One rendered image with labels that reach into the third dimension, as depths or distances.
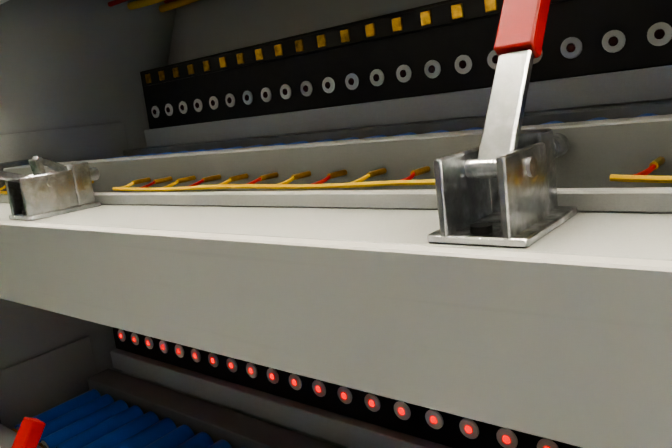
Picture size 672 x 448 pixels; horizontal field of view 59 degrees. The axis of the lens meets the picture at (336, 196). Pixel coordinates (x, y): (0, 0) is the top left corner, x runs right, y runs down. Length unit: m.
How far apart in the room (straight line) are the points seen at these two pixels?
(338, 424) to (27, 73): 0.38
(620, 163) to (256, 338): 0.13
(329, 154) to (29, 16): 0.37
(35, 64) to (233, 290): 0.40
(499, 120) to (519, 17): 0.03
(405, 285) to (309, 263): 0.03
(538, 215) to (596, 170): 0.05
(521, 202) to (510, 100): 0.03
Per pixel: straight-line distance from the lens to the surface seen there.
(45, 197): 0.36
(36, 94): 0.57
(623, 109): 0.31
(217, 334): 0.23
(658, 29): 0.33
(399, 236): 0.18
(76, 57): 0.59
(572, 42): 0.34
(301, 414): 0.41
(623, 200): 0.19
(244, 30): 0.57
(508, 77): 0.18
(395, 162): 0.25
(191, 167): 0.33
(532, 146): 0.17
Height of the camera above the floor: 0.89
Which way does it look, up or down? 8 degrees up
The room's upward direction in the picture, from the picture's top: 6 degrees clockwise
